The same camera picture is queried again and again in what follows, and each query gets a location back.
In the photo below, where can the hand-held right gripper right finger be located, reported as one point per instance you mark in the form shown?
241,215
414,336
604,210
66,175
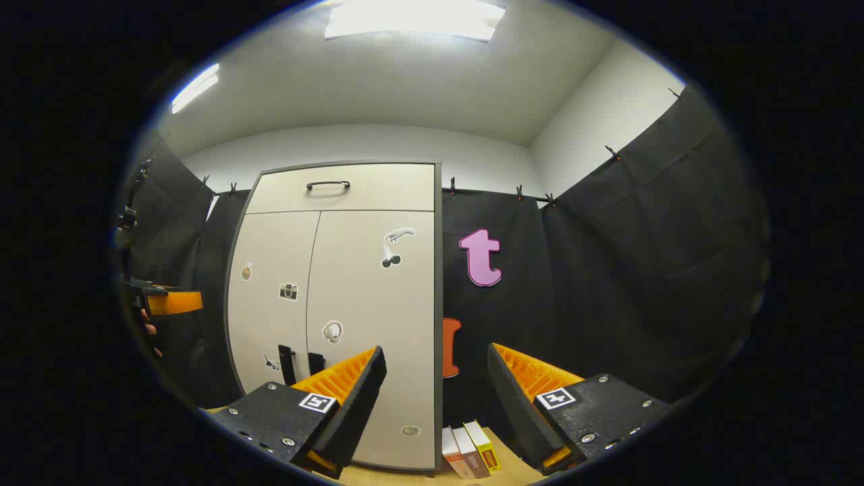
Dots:
513,405

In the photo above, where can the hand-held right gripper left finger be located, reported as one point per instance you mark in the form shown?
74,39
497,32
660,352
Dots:
358,405

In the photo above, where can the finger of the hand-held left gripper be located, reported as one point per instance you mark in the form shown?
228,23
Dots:
179,302

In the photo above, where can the grey cabinet door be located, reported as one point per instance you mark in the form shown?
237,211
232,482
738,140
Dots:
270,317
378,304

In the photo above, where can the grey double-door shoe cabinet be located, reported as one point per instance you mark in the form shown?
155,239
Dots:
439,304

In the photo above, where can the white and red book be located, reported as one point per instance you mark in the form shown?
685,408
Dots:
453,453

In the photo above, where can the black backdrop cloth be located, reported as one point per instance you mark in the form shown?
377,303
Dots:
607,283

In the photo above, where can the long narrow ceiling light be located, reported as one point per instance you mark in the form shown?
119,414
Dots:
194,88

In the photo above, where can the wide ceiling light panel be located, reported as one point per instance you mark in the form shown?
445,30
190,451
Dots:
412,19

